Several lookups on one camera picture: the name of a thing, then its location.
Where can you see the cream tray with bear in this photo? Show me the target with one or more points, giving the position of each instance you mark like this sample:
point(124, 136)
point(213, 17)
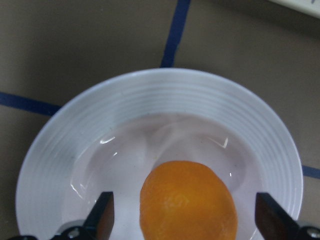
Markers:
point(308, 7)

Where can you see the white round plate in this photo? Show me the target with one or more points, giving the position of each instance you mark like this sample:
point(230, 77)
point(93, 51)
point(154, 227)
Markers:
point(112, 135)

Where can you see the orange fruit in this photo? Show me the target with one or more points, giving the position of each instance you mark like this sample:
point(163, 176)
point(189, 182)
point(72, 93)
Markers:
point(186, 200)

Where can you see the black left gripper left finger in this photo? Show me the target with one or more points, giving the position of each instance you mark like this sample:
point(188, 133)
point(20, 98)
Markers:
point(97, 226)

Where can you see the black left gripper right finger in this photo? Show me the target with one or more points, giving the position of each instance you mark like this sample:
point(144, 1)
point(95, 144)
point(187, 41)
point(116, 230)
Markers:
point(274, 223)

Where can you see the brown paper table mat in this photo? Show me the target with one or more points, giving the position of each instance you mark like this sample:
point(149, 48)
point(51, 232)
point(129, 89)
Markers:
point(51, 50)

